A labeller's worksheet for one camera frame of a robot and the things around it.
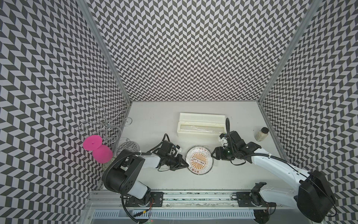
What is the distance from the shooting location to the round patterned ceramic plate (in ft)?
2.76

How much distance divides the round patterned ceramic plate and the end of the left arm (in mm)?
40

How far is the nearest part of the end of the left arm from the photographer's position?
2.45ft
